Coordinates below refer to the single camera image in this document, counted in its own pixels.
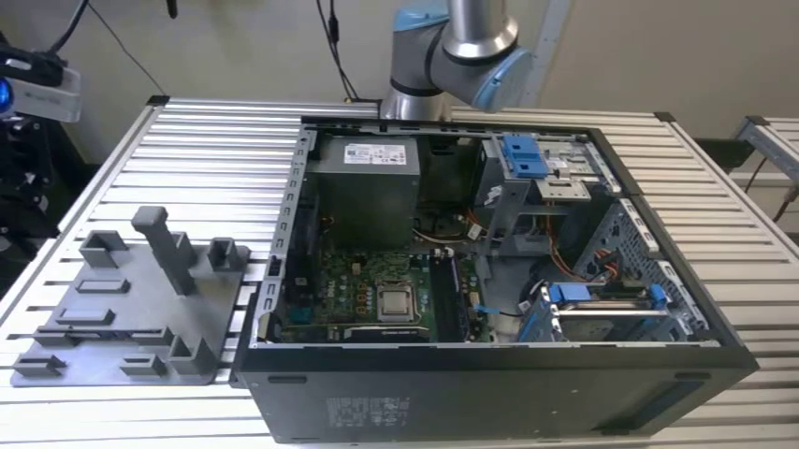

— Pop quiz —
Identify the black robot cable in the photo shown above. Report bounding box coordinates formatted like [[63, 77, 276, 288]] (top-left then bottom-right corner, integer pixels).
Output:
[[315, 0, 364, 102]]

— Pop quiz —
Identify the silver hard disk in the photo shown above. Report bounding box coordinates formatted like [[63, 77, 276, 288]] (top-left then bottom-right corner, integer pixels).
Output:
[[558, 308, 663, 342]]

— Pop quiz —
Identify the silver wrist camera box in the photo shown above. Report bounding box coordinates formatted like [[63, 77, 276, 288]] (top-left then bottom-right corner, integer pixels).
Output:
[[0, 50, 84, 123]]

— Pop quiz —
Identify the black CPU socket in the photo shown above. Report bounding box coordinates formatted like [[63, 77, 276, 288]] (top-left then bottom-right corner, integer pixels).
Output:
[[372, 279, 420, 327]]

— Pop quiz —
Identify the orange data wire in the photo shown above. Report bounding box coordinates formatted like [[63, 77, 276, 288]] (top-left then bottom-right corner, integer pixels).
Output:
[[543, 217, 592, 282]]

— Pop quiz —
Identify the grey case label sticker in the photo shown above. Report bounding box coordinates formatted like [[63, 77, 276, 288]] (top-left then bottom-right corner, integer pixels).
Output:
[[327, 397, 411, 427]]

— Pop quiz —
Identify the grey metal drive cage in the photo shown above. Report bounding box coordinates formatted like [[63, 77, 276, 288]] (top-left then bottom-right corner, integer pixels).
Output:
[[474, 135, 619, 258]]

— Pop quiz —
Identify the black graphics card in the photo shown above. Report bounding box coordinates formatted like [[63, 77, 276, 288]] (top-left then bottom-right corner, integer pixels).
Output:
[[341, 325, 432, 344]]

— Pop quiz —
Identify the black metal stand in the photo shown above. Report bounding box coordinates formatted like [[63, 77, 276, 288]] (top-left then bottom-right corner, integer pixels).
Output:
[[0, 30, 95, 300]]

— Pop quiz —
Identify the black RAM stick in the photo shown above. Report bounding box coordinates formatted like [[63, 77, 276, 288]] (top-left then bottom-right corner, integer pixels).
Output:
[[428, 252, 471, 341]]

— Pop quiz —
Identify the white power supply label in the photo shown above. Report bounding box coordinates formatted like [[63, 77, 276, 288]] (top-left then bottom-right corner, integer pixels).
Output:
[[341, 143, 407, 166]]

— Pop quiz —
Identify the grey power supply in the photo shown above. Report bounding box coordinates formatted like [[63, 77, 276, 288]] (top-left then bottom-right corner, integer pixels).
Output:
[[304, 135, 420, 252]]

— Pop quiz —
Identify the metal slat side table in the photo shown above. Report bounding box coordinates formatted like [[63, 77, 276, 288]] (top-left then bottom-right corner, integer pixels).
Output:
[[730, 116, 799, 188]]

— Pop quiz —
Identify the blue drive bay latch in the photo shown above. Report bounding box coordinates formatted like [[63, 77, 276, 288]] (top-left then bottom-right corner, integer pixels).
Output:
[[500, 134, 546, 180]]

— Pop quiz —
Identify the black PC case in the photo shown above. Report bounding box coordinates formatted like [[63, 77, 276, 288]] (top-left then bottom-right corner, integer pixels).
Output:
[[227, 114, 762, 444]]

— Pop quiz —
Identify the blue disk carrier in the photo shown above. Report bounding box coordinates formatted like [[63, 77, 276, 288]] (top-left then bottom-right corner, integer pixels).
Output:
[[516, 280, 672, 345]]

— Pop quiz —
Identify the grey plastic parts rack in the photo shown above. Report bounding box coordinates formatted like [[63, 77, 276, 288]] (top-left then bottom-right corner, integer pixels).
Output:
[[9, 205, 257, 388]]

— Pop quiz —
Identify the orange red wire bundle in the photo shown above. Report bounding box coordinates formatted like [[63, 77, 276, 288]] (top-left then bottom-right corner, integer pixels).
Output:
[[595, 250, 619, 282]]

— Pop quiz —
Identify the thin dark cable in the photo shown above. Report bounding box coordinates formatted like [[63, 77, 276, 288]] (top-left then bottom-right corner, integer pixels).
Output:
[[772, 184, 795, 221]]

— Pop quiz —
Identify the black box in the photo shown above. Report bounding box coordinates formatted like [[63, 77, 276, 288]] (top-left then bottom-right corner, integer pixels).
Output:
[[695, 138, 754, 174]]

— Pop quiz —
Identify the silver CPU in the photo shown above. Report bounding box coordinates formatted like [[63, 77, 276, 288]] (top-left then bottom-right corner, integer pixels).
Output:
[[377, 289, 417, 324]]

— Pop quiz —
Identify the thin black wall cable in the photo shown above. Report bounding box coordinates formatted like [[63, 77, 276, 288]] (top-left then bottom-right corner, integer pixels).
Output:
[[87, 0, 167, 97]]

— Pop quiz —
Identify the green motherboard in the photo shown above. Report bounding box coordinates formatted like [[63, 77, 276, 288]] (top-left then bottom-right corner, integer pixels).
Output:
[[273, 250, 495, 345]]

